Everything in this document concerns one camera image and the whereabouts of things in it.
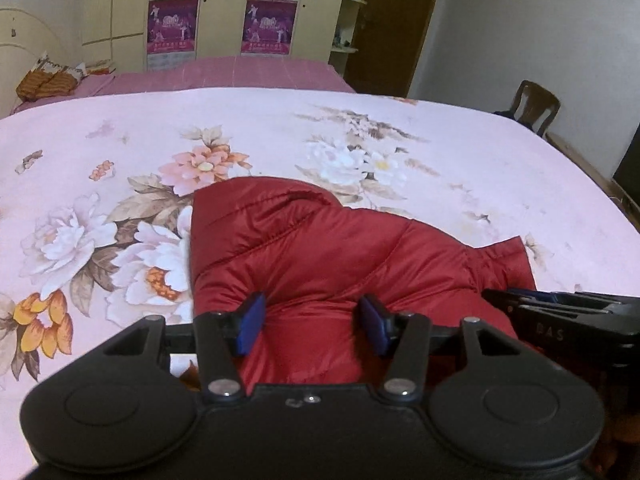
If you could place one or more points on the plain pink bed cover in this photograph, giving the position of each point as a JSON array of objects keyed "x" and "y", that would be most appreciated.
[{"x": 225, "y": 72}]

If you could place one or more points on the black screen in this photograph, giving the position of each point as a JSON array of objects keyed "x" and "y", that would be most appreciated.
[{"x": 629, "y": 170}]

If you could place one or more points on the orange patterned pillow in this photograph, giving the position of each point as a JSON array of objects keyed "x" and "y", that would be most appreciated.
[{"x": 42, "y": 82}]

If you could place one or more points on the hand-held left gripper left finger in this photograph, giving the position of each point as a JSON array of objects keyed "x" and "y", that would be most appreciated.
[{"x": 250, "y": 322}]

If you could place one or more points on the brown wooden door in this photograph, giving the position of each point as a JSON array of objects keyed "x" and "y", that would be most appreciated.
[{"x": 395, "y": 25}]

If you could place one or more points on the brown wooden chair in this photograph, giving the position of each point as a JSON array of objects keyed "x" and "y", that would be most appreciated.
[{"x": 540, "y": 97}]

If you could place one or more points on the red puffer jacket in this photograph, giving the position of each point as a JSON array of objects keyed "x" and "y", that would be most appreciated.
[{"x": 310, "y": 250}]

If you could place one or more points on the purple wall poster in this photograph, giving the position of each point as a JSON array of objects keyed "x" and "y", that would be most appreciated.
[
  {"x": 269, "y": 25},
  {"x": 172, "y": 25}
]

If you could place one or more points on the floral pink bedsheet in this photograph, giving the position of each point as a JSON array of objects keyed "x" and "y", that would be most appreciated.
[{"x": 250, "y": 125}]

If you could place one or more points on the cream wardrobe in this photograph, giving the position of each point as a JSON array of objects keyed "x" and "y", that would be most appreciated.
[{"x": 220, "y": 10}]

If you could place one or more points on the cream wooden headboard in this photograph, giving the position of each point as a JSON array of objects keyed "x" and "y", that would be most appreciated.
[{"x": 20, "y": 35}]

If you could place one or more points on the cream corner shelf unit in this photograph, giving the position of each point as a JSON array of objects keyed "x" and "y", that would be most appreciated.
[{"x": 347, "y": 20}]

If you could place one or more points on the small folded cloth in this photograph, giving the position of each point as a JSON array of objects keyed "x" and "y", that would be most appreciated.
[{"x": 100, "y": 67}]

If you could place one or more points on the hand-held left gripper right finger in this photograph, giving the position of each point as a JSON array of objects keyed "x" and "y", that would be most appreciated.
[{"x": 372, "y": 322}]

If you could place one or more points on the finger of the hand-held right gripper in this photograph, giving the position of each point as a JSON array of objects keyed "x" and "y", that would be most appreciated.
[
  {"x": 502, "y": 297},
  {"x": 590, "y": 299}
]

